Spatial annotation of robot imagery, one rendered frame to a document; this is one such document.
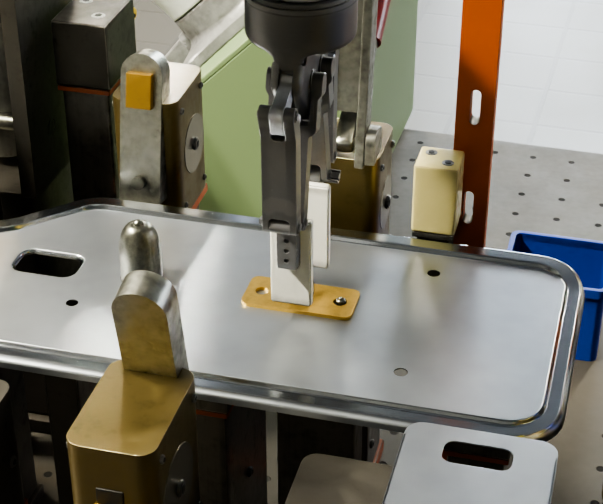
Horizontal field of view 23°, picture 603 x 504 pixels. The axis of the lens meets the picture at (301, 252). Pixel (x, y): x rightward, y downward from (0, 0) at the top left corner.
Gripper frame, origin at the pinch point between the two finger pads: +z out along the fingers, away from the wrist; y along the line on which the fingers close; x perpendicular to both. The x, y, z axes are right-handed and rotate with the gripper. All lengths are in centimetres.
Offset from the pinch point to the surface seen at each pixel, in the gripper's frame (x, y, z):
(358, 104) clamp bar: 1.1, -13.5, -5.1
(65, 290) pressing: -17.5, 3.2, 4.7
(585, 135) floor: 11, -228, 104
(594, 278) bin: 20, -49, 30
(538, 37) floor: -7, -283, 104
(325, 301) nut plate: 1.9, 0.2, 4.5
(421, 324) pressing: 9.3, 0.9, 4.8
